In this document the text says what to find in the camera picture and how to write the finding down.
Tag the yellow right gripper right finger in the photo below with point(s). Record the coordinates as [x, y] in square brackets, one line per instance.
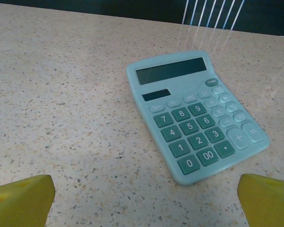
[267, 203]

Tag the light teal desk calculator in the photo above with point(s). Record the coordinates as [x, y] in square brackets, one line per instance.
[191, 118]

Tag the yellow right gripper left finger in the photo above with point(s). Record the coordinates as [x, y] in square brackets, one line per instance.
[19, 203]

